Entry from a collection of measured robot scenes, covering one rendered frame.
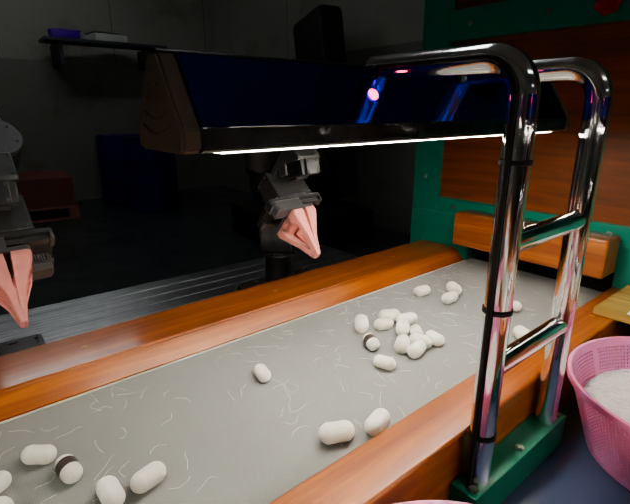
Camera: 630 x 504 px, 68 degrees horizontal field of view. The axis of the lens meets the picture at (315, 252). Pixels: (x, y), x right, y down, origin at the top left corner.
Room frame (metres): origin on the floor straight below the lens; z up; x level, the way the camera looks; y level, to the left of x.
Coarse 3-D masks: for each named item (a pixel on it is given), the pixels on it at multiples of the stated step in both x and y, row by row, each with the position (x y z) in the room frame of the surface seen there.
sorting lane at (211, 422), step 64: (320, 320) 0.70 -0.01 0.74; (448, 320) 0.70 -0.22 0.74; (512, 320) 0.70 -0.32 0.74; (128, 384) 0.51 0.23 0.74; (192, 384) 0.51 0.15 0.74; (256, 384) 0.51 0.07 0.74; (320, 384) 0.51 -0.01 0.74; (384, 384) 0.51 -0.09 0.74; (448, 384) 0.51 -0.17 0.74; (0, 448) 0.40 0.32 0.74; (64, 448) 0.40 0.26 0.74; (128, 448) 0.40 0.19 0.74; (192, 448) 0.40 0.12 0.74; (256, 448) 0.40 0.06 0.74; (320, 448) 0.40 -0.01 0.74
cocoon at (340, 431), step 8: (328, 424) 0.41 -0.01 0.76; (336, 424) 0.41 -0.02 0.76; (344, 424) 0.41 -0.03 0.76; (352, 424) 0.41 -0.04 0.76; (320, 432) 0.40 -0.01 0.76; (328, 432) 0.40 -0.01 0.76; (336, 432) 0.40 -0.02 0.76; (344, 432) 0.40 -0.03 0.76; (352, 432) 0.40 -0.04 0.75; (328, 440) 0.40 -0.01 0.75; (336, 440) 0.40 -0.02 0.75; (344, 440) 0.40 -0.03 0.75
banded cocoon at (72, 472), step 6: (60, 456) 0.36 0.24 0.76; (72, 462) 0.36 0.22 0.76; (78, 462) 0.36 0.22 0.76; (54, 468) 0.36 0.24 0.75; (66, 468) 0.35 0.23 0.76; (72, 468) 0.35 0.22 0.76; (78, 468) 0.35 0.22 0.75; (60, 474) 0.35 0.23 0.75; (66, 474) 0.35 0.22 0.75; (72, 474) 0.35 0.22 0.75; (78, 474) 0.35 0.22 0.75; (66, 480) 0.34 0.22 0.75; (72, 480) 0.35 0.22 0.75
